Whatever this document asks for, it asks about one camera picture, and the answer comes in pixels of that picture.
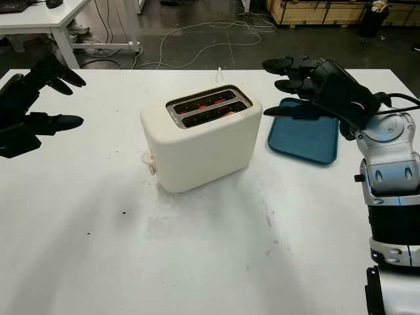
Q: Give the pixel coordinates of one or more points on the blue plastic tray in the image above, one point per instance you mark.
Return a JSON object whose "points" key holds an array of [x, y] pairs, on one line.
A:
{"points": [[302, 141]]}

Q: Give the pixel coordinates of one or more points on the browned toast slice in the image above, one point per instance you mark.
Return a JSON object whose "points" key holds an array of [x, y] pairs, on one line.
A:
{"points": [[228, 113]]}

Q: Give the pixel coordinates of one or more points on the black computer mouse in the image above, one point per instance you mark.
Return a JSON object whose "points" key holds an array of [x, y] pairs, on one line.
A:
{"points": [[54, 3]]}

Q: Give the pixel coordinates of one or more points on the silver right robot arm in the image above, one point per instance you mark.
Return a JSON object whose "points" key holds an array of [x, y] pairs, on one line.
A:
{"points": [[390, 144]]}

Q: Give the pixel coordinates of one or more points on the black trash bin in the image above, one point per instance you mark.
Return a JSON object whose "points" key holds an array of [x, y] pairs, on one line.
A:
{"points": [[374, 21]]}

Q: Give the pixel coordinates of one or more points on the wooden crate stack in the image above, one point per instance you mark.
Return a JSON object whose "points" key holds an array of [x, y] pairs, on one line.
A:
{"points": [[315, 13]]}

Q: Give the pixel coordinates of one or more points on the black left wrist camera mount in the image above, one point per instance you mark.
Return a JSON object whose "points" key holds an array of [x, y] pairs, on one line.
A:
{"points": [[16, 144]]}

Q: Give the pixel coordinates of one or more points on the cream two-slot toaster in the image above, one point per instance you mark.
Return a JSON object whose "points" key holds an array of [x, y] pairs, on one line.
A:
{"points": [[200, 147]]}

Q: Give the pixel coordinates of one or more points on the white office desk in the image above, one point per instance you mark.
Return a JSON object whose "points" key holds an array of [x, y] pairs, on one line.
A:
{"points": [[49, 19]]}

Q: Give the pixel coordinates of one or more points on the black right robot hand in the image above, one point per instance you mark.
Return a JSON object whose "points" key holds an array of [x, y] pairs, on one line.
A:
{"points": [[303, 64]]}

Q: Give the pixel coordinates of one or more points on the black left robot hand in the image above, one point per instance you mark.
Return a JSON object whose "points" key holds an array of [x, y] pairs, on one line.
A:
{"points": [[16, 103]]}

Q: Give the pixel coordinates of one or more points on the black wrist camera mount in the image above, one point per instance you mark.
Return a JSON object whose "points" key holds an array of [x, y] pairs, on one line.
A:
{"points": [[16, 144], [344, 98]]}

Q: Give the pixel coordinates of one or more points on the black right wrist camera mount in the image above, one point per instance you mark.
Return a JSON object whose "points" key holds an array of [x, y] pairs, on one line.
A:
{"points": [[344, 98]]}

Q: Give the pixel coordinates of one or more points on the white sneaker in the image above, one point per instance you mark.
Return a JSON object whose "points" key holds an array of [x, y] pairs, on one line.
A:
{"points": [[78, 29]]}

